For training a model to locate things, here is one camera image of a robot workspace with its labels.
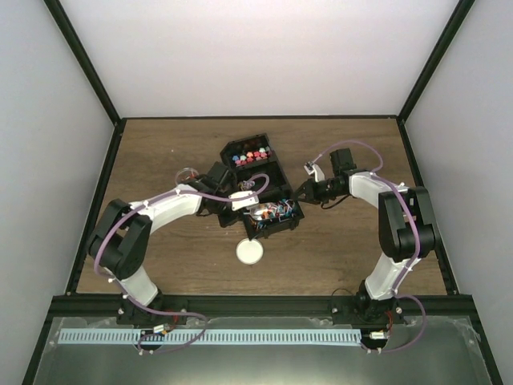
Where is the white round lid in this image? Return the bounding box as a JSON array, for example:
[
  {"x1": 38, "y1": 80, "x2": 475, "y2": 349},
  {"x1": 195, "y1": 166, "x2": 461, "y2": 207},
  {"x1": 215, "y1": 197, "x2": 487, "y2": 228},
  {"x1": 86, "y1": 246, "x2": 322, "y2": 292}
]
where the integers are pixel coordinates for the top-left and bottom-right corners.
[{"x1": 236, "y1": 238, "x2": 264, "y2": 265}]

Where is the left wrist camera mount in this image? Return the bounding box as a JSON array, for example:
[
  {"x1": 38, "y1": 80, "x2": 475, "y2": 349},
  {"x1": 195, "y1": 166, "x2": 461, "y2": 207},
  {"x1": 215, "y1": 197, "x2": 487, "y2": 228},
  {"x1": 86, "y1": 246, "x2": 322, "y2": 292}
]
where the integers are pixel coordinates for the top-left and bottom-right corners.
[{"x1": 228, "y1": 190, "x2": 260, "y2": 211}]

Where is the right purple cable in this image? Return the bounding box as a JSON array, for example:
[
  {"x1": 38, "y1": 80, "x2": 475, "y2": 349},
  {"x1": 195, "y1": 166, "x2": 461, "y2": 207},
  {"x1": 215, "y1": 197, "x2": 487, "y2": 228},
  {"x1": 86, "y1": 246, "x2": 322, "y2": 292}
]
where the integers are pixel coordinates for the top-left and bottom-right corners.
[{"x1": 306, "y1": 139, "x2": 428, "y2": 355}]

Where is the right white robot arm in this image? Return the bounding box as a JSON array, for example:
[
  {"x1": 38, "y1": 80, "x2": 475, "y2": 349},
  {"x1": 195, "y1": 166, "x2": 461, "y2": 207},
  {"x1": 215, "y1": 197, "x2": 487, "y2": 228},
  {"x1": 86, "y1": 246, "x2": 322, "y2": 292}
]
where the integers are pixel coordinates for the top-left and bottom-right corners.
[{"x1": 295, "y1": 148, "x2": 441, "y2": 323}]

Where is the light blue slotted cable duct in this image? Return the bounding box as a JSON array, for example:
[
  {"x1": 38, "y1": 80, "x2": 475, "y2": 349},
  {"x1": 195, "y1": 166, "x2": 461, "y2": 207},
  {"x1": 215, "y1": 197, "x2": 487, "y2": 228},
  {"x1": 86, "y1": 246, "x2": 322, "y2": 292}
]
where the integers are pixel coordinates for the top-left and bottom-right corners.
[{"x1": 58, "y1": 329, "x2": 362, "y2": 347}]

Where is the clear plastic cup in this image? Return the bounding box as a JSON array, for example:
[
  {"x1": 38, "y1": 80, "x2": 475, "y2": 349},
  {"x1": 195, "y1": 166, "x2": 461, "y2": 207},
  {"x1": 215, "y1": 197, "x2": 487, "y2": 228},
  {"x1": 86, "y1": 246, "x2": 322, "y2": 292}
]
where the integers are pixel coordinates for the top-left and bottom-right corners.
[{"x1": 175, "y1": 168, "x2": 199, "y2": 184}]

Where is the purple cable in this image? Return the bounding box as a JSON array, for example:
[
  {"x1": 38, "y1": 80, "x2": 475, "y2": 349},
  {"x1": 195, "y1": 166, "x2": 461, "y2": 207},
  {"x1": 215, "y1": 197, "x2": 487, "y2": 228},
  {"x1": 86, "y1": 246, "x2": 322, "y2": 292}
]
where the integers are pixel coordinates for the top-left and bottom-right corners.
[
  {"x1": 92, "y1": 173, "x2": 270, "y2": 356},
  {"x1": 306, "y1": 139, "x2": 428, "y2": 355}
]

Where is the black three-compartment candy bin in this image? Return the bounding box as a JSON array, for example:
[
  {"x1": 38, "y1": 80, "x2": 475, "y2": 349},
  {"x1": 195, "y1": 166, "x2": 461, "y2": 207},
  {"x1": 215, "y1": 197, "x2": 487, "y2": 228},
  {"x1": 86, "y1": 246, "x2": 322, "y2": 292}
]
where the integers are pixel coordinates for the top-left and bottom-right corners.
[{"x1": 220, "y1": 134, "x2": 304, "y2": 240}]

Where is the black front mounting rail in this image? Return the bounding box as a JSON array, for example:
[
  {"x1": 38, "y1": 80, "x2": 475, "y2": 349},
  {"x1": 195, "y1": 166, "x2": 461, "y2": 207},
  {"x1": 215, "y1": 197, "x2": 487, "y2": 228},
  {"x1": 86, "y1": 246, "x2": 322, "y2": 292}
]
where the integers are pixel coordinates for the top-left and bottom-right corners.
[{"x1": 47, "y1": 294, "x2": 478, "y2": 322}]

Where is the metal scoop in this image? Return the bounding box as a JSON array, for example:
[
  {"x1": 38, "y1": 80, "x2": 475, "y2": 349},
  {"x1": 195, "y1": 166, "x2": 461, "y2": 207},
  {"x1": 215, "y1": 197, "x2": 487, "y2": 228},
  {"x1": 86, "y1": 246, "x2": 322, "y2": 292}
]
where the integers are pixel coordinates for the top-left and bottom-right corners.
[{"x1": 249, "y1": 203, "x2": 271, "y2": 221}]

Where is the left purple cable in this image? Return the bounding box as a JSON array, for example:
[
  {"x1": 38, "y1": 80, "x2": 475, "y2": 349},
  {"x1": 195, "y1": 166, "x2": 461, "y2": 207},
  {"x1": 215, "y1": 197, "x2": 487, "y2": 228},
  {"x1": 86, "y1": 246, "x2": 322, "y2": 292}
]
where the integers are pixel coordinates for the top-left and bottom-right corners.
[{"x1": 92, "y1": 173, "x2": 270, "y2": 356}]

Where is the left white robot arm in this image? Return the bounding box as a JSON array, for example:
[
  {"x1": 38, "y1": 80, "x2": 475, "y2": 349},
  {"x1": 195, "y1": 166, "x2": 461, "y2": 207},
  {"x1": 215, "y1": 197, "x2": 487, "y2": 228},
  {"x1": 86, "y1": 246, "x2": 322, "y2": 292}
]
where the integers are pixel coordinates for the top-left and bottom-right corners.
[{"x1": 87, "y1": 162, "x2": 235, "y2": 326}]

